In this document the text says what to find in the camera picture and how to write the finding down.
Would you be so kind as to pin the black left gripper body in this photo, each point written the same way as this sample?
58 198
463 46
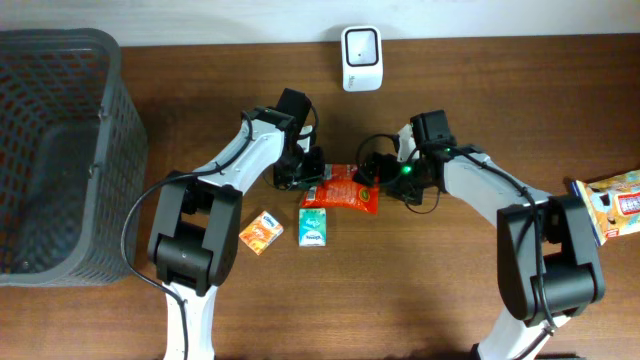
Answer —
304 175

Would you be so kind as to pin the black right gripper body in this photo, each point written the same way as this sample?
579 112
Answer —
376 167

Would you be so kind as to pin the red candy bag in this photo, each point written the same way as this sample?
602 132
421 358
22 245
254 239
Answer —
339 189

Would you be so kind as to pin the green tissue pack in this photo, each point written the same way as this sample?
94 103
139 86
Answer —
312 227

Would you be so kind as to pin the orange tissue pack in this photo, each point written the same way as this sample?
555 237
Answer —
261 232

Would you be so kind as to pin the yellow snack bag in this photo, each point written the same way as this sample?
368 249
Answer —
612 204

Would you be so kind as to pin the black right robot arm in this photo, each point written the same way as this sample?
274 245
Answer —
548 267

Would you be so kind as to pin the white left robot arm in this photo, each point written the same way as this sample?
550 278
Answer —
195 233

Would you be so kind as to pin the white barcode scanner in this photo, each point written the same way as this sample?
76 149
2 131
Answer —
362 60

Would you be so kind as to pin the grey plastic mesh basket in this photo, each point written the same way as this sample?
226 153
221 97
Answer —
73 160

